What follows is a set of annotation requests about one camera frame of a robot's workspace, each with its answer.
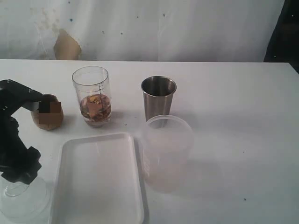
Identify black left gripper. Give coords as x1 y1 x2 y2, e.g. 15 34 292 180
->
0 79 57 185

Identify brown wooden cup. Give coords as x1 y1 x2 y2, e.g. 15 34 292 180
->
31 100 64 131

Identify clear shaker dome lid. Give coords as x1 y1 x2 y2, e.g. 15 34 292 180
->
0 177 50 224

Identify clear plastic shaker cup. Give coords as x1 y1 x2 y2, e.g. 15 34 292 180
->
72 66 112 127

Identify stainless steel cup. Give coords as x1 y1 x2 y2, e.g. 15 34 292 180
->
141 76 177 121

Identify brown scraps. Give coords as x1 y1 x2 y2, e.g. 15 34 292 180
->
79 94 112 123

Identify white plastic tray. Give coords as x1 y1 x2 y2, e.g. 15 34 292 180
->
49 133 149 224

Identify translucent plastic measuring tub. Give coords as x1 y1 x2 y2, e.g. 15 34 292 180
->
141 115 194 193

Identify white stained backdrop sheet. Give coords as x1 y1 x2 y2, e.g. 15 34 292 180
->
0 0 284 62

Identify dark object behind table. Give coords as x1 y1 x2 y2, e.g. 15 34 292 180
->
264 0 299 71

